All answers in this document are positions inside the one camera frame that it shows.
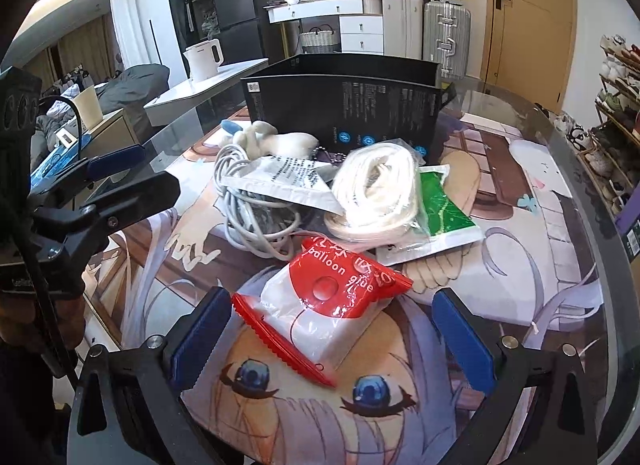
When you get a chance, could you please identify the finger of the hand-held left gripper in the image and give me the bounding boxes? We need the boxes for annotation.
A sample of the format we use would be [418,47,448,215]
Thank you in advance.
[32,172,182,260]
[30,144,147,206]

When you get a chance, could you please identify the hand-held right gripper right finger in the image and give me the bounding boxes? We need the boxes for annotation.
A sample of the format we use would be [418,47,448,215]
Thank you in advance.
[431,287,599,465]

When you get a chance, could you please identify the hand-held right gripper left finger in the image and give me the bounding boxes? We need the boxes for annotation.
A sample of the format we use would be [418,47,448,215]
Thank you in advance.
[67,286,233,465]

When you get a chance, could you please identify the white power cable bundle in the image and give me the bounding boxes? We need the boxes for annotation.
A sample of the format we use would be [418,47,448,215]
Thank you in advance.
[214,144,303,261]

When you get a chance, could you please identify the green medicine packet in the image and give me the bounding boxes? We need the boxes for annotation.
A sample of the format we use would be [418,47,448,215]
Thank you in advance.
[375,165,486,266]

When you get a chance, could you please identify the red and white glue packet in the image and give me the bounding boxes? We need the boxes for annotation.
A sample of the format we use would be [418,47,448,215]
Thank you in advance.
[231,234,415,389]

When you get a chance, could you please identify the white plush toy keychain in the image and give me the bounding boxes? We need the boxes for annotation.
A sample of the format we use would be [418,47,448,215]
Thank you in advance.
[221,119,351,162]

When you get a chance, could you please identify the white rope coil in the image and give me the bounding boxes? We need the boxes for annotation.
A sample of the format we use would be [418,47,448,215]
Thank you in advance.
[322,138,423,248]

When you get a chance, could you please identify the black cardboard box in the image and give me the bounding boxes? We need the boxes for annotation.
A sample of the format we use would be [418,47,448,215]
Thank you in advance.
[240,52,457,166]

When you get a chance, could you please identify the person's left forearm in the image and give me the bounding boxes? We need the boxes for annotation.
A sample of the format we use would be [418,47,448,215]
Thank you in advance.
[0,342,76,465]

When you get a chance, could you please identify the person's left hand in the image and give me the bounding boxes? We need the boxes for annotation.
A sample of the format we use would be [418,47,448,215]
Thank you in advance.
[0,291,87,357]

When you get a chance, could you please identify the blue box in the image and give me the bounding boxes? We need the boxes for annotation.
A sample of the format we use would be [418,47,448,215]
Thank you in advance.
[30,131,91,182]

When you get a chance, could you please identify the cream paper bag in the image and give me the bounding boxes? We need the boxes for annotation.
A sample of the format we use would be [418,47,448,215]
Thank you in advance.
[72,86,104,129]

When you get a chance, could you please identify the dark grey duvet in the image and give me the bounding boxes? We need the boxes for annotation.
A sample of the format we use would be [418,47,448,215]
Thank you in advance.
[97,64,171,116]

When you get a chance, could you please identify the printed cartoon table mat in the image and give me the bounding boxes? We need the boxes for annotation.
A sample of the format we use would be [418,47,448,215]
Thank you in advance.
[82,112,606,465]

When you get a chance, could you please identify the white side table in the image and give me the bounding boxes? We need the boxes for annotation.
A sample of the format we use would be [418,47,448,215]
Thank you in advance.
[144,58,270,127]

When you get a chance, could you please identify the brown curtains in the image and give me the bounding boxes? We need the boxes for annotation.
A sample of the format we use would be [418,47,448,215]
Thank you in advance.
[27,12,118,83]

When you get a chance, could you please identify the white curtain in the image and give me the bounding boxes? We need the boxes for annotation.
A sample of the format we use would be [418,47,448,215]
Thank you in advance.
[110,0,166,91]

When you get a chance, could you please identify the white electric kettle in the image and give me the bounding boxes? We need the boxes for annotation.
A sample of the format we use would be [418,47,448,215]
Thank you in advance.
[183,39,224,82]

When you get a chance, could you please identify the dark glass cabinet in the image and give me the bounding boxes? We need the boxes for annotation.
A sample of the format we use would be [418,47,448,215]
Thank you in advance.
[162,0,221,77]

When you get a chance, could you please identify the purple cardboard box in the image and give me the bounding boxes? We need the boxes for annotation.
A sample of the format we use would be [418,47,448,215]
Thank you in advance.
[614,208,640,258]

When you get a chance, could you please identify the woven basket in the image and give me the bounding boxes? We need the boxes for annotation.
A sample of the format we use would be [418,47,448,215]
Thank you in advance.
[299,25,341,54]

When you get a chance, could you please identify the pile of shoes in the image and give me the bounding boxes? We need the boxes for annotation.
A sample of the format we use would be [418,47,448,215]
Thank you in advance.
[557,110,593,152]

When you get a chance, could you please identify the shoe rack with shoes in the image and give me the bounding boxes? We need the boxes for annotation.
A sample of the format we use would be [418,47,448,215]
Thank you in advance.
[575,35,640,226]

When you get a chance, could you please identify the white vanity desk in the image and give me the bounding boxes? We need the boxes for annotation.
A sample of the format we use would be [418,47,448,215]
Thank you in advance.
[268,0,385,56]

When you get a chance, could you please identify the silver suitcase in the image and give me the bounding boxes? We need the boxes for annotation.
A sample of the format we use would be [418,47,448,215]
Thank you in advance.
[422,1,472,78]

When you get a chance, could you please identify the white suitcase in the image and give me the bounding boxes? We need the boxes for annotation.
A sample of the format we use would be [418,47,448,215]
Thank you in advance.
[382,0,425,62]

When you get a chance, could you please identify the wooden door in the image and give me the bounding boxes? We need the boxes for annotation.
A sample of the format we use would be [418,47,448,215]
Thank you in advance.
[480,0,576,113]

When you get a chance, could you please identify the thin black looped cable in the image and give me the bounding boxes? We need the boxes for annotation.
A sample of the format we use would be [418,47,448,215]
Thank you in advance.
[36,94,85,158]

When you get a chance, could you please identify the thick black gripper cable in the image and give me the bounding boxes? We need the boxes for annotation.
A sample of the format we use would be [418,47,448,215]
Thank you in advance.
[10,185,81,391]

